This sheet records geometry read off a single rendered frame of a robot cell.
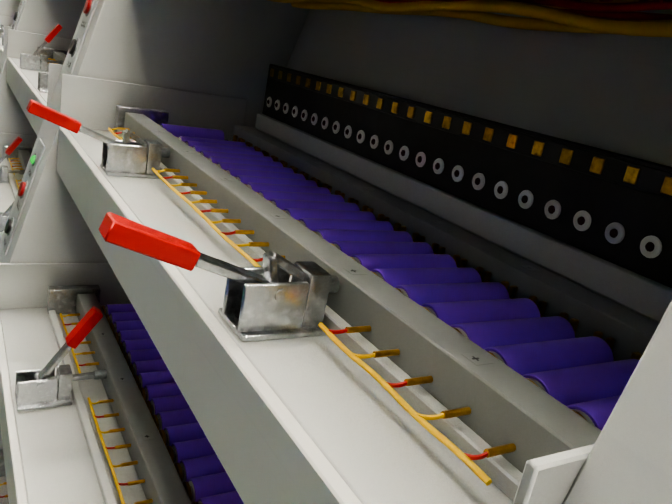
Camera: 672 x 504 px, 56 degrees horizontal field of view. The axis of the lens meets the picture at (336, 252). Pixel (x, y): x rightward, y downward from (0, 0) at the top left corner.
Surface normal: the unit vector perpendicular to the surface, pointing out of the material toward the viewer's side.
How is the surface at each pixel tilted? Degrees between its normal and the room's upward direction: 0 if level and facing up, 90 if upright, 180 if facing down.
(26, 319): 15
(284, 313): 90
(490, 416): 105
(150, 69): 90
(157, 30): 90
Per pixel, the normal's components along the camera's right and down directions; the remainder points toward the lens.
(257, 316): 0.49, 0.35
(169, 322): -0.85, 0.00
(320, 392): 0.18, -0.94
